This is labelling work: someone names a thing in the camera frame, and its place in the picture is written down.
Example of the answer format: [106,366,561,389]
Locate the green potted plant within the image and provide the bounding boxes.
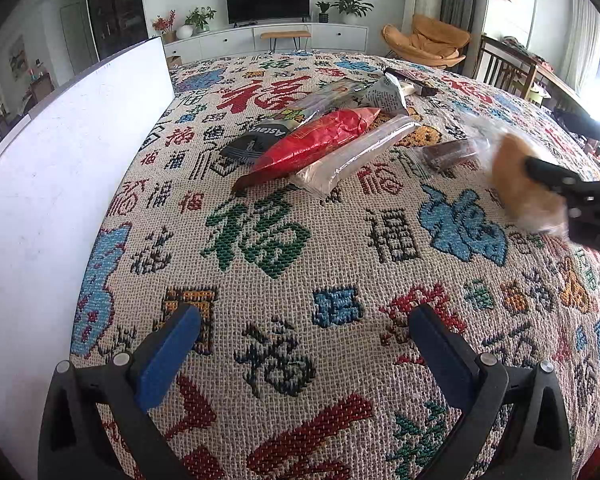
[185,6,217,35]

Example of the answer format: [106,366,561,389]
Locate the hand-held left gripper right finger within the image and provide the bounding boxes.
[407,304,573,480]

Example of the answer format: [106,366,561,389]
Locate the dark wooden chair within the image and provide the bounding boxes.
[475,35,538,98]

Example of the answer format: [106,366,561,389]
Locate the white foam board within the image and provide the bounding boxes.
[0,36,176,480]

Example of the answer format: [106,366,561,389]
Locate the red flowers in vase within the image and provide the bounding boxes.
[152,10,178,43]

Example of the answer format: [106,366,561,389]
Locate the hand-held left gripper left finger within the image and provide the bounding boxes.
[38,302,203,480]

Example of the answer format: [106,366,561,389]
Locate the wooden stool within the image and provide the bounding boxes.
[259,30,312,53]

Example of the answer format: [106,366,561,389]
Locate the dark purple snack packet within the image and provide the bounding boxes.
[382,66,438,97]

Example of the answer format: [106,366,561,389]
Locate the red snack packet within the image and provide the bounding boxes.
[231,107,382,193]

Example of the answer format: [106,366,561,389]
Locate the white blue printed snack packet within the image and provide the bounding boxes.
[362,71,408,116]

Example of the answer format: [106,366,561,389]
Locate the black television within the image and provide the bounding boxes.
[225,0,312,26]

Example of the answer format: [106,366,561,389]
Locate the white television cabinet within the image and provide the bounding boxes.
[162,22,370,61]

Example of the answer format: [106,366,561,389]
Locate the dark glass cabinet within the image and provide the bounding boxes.
[85,0,148,63]

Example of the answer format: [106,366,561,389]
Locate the printed blanket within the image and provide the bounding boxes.
[70,51,600,480]

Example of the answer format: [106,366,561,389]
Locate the sheer white window curtain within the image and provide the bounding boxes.
[560,0,600,96]

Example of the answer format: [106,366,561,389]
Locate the orange lounge chair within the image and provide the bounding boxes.
[381,14,472,68]

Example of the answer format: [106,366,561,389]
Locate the bread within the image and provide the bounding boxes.
[467,115,571,238]

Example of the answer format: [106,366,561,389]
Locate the long clear beige snack packet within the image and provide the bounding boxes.
[289,114,422,198]

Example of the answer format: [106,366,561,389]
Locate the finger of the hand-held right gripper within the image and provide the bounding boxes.
[524,156,581,193]

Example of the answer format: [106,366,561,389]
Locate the large plant in white pot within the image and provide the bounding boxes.
[331,0,375,26]

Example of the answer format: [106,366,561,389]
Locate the small brown snack bar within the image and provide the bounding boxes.
[420,139,481,171]

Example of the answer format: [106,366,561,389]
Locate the black grey snack packet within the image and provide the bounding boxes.
[219,117,306,165]

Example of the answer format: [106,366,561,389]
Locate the long brown clear snack packet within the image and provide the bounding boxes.
[272,77,381,123]

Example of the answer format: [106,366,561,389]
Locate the wooden table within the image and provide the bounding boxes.
[530,57,600,126]

